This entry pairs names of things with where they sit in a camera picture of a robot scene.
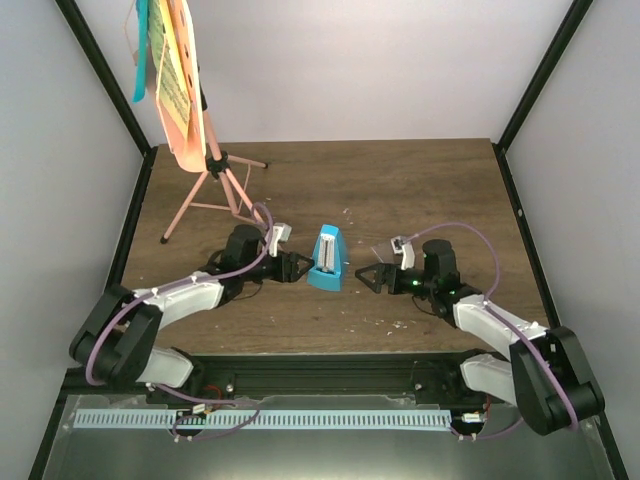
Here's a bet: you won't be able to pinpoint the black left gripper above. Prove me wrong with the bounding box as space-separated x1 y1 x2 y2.
242 251 315 284

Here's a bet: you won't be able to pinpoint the teal paper strip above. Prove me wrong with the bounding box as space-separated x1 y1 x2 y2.
133 0 150 103

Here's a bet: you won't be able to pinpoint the light blue slotted cable duct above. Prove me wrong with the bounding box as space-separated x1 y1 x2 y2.
72 409 452 432

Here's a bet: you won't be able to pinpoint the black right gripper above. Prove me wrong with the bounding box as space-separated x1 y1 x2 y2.
355 263 436 298

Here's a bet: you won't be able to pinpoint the black left frame post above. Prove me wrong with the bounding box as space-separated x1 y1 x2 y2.
53 0 153 157

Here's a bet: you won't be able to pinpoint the black frame post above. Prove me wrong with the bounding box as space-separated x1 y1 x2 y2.
53 0 153 157
497 0 594 151

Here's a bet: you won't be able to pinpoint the clear plastic metronome cover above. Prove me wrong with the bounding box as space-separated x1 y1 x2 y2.
371 239 402 264

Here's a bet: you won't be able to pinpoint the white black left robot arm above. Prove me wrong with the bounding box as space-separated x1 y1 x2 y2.
69 223 315 404

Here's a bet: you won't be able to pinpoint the blue metronome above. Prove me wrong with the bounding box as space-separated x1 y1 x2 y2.
307 224 348 292

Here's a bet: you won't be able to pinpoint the black right frame post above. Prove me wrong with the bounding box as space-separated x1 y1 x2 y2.
497 0 594 151

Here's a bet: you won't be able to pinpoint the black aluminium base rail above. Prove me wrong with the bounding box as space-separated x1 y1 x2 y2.
64 352 521 406

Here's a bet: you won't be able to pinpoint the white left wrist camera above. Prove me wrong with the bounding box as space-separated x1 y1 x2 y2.
268 223 292 257

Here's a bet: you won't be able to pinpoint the pink music stand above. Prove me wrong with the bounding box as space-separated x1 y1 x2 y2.
146 1 268 244

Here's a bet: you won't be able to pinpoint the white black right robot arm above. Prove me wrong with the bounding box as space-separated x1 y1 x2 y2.
355 239 605 436

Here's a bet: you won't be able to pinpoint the sheet music pages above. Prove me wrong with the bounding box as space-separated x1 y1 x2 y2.
149 1 191 139

